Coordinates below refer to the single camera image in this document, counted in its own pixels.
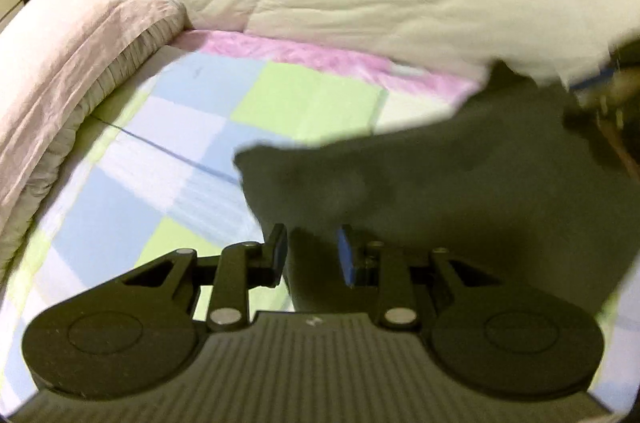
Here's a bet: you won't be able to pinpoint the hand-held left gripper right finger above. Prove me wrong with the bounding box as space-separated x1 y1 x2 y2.
337 224 501 329

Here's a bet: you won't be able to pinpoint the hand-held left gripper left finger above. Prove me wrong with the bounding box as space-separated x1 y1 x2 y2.
120 223 288 331

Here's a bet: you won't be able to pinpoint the grey pants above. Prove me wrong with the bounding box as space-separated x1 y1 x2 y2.
235 58 640 319

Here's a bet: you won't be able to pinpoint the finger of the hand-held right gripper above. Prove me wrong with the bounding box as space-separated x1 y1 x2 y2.
562 103 640 176
569 38 640 105

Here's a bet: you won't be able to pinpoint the checked bed sheet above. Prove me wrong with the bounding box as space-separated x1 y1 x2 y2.
0 48 640 404

